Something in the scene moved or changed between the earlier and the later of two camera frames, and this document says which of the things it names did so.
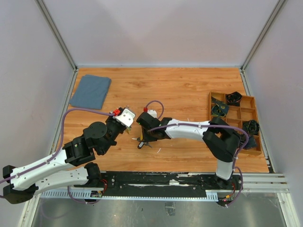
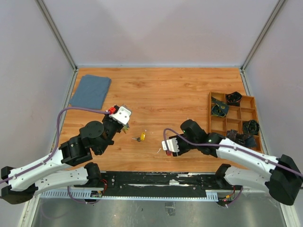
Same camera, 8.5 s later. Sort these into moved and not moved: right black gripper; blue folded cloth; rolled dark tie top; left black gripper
Moved: right black gripper
Not moved: blue folded cloth; left black gripper; rolled dark tie top
